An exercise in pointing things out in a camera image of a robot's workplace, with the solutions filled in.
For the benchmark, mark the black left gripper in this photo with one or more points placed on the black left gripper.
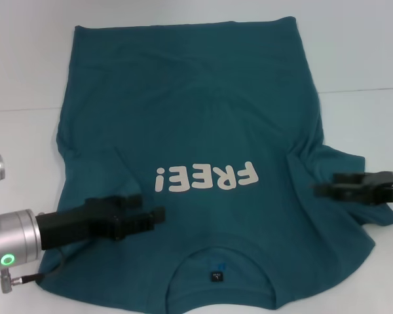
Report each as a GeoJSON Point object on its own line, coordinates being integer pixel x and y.
{"type": "Point", "coordinates": [75, 224]}

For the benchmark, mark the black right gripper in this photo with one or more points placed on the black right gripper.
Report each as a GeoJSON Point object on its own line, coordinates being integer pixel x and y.
{"type": "Point", "coordinates": [386, 189]}

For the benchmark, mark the teal FREE print t-shirt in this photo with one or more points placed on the teal FREE print t-shirt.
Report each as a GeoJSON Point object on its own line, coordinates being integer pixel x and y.
{"type": "Point", "coordinates": [183, 114]}

